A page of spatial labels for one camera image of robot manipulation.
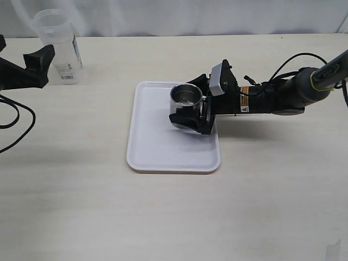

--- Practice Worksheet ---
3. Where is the white backdrop curtain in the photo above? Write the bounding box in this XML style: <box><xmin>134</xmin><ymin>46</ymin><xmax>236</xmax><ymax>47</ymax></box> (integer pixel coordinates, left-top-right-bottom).
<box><xmin>1</xmin><ymin>1</ymin><xmax>347</xmax><ymax>38</ymax></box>

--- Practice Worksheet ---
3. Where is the white rectangular plastic tray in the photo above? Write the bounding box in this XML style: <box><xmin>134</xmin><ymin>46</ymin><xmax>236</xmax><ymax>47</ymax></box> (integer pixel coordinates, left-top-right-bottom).
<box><xmin>126</xmin><ymin>81</ymin><xmax>221</xmax><ymax>173</ymax></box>

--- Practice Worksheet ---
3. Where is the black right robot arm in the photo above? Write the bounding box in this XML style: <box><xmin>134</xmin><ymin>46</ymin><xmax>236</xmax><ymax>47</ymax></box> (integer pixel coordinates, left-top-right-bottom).
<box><xmin>169</xmin><ymin>52</ymin><xmax>347</xmax><ymax>134</ymax></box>

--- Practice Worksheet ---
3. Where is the clear plastic pitcher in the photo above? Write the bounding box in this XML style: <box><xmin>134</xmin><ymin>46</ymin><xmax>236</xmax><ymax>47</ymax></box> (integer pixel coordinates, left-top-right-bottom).
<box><xmin>32</xmin><ymin>9</ymin><xmax>83</xmax><ymax>85</ymax></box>

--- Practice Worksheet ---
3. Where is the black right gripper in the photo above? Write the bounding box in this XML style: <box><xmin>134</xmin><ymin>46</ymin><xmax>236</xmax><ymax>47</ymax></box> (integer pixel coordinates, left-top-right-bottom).
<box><xmin>169</xmin><ymin>73</ymin><xmax>240</xmax><ymax>134</ymax></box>

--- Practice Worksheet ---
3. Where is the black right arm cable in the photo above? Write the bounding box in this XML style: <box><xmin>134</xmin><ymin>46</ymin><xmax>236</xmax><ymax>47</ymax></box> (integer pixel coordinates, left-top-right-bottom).
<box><xmin>243</xmin><ymin>53</ymin><xmax>348</xmax><ymax>108</ymax></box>

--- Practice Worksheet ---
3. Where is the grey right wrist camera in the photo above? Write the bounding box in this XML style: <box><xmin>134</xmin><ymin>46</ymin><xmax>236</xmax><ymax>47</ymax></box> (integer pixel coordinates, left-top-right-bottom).
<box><xmin>209</xmin><ymin>59</ymin><xmax>238</xmax><ymax>97</ymax></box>

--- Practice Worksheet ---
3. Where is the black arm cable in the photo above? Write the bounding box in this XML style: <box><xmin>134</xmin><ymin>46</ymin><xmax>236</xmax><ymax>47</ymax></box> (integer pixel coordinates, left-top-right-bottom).
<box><xmin>243</xmin><ymin>53</ymin><xmax>348</xmax><ymax>108</ymax></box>
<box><xmin>0</xmin><ymin>94</ymin><xmax>36</xmax><ymax>153</ymax></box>

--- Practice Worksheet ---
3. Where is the stainless steel cup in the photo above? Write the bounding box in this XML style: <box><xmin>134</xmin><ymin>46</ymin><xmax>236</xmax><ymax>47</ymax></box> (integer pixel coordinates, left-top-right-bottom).
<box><xmin>169</xmin><ymin>83</ymin><xmax>203</xmax><ymax>120</ymax></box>

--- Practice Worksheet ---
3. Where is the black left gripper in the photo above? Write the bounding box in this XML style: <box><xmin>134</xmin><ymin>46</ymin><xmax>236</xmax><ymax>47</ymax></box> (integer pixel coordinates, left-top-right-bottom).
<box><xmin>1</xmin><ymin>45</ymin><xmax>55</xmax><ymax>91</ymax></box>

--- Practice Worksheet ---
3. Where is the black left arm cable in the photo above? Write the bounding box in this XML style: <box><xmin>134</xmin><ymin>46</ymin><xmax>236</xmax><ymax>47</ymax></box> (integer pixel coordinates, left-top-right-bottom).
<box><xmin>0</xmin><ymin>94</ymin><xmax>36</xmax><ymax>153</ymax></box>

